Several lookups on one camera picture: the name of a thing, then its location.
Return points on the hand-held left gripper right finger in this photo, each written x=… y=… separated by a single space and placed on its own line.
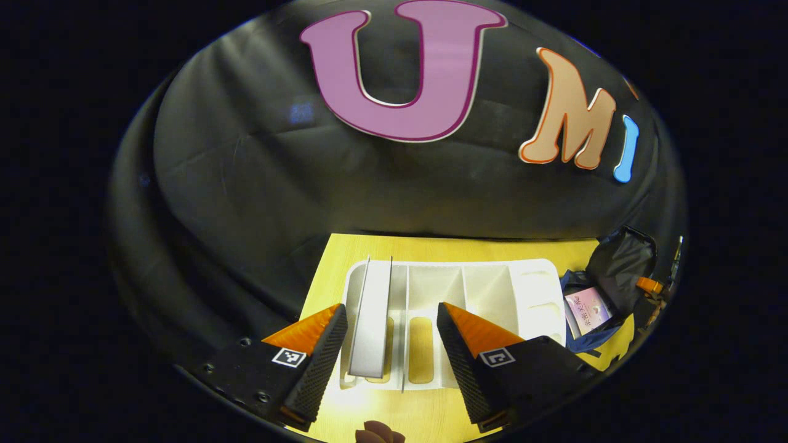
x=468 y=375

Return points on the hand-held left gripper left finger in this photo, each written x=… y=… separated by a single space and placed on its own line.
x=320 y=369

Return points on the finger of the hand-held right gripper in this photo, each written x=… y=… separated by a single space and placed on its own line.
x=649 y=285

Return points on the blue schoolbag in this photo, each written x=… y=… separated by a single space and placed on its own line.
x=622 y=264

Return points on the white and purple book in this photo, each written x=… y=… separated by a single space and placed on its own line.
x=588 y=311

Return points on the dark cover book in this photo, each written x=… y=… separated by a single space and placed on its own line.
x=371 y=320

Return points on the white bookshelf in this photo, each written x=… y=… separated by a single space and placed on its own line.
x=492 y=295

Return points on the black backdrop cloth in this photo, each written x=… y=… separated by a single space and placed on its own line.
x=246 y=184

